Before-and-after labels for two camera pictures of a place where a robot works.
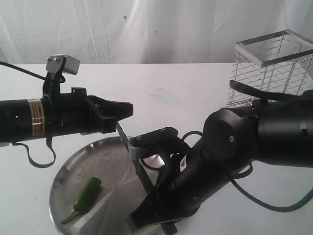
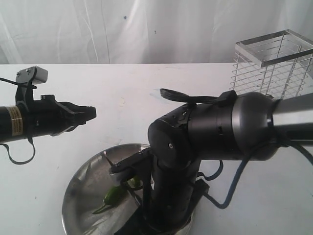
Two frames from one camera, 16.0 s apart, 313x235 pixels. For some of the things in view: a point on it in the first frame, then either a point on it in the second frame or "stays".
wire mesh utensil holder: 281,61 stays
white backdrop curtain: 143,31 stays
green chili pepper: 85,199 → 116,193
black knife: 145,181 → 130,191
